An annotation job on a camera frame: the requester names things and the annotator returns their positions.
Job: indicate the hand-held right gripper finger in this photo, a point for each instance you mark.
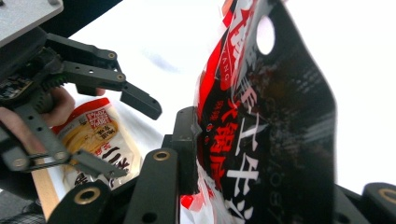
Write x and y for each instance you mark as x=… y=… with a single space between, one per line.
x=186 y=149

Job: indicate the white and yellow snack packet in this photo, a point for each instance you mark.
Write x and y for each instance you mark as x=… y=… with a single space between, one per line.
x=102 y=133

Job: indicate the red and black snack packet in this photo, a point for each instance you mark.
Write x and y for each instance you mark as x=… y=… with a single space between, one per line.
x=264 y=124

